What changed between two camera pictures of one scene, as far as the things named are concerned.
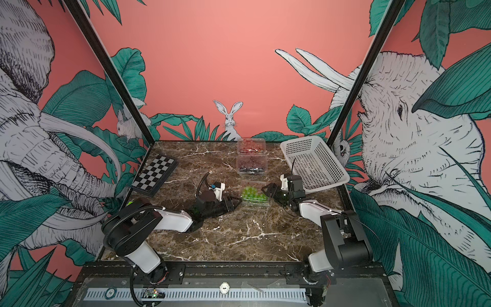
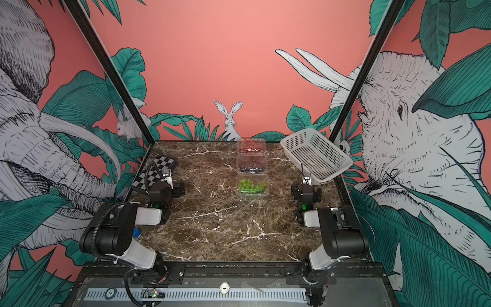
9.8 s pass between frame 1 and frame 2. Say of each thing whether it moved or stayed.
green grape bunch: moved
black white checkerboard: stayed
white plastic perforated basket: moved
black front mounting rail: stayed
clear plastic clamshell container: stayed
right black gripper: moved
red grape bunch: stayed
